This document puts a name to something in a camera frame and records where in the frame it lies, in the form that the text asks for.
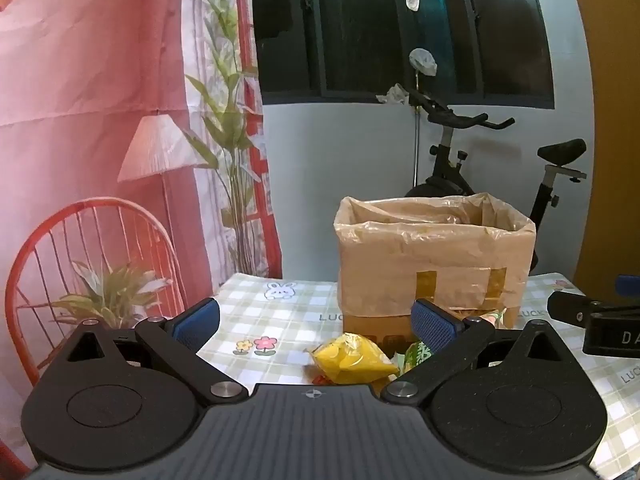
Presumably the white cap on pole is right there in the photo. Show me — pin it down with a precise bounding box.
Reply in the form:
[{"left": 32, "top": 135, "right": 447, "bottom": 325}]
[{"left": 409, "top": 48, "right": 438, "bottom": 77}]

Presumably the checkered tablecloth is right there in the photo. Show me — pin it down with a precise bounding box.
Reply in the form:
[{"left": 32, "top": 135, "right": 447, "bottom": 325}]
[{"left": 196, "top": 272, "right": 640, "bottom": 480}]

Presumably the thin metal pole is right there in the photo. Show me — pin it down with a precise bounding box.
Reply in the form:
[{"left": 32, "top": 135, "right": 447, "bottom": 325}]
[{"left": 414, "top": 72, "right": 421, "bottom": 188}]

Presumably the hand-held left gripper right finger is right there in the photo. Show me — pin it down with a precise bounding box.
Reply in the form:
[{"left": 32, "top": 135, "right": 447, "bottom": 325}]
[{"left": 381, "top": 298, "right": 568, "bottom": 406}]

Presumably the cardboard box with plastic liner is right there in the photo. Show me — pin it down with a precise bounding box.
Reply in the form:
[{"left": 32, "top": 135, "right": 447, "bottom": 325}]
[{"left": 334, "top": 191, "right": 537, "bottom": 353}]

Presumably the black exercise bike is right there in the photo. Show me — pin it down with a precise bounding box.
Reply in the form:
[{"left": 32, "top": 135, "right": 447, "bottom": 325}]
[{"left": 404, "top": 87, "right": 588, "bottom": 273}]

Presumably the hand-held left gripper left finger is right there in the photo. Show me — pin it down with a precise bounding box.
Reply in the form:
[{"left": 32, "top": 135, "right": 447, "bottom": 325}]
[{"left": 60, "top": 297, "right": 251, "bottom": 404}]

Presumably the green snack packet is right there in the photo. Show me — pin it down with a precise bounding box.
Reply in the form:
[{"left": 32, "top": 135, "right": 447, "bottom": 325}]
[{"left": 400, "top": 341, "right": 432, "bottom": 376}]

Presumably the dark window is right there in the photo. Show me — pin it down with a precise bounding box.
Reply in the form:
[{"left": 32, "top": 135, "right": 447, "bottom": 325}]
[{"left": 250, "top": 0, "right": 556, "bottom": 110}]

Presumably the yellow snack packet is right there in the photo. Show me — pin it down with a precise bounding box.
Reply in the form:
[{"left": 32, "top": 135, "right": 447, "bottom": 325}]
[{"left": 306, "top": 334, "right": 401, "bottom": 386}]

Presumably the wooden door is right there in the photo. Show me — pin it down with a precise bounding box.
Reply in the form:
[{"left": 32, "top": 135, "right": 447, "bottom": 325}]
[{"left": 572, "top": 0, "right": 640, "bottom": 301}]

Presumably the crumpled white cloth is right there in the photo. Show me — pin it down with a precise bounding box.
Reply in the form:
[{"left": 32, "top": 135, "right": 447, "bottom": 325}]
[{"left": 376, "top": 83, "right": 412, "bottom": 106}]

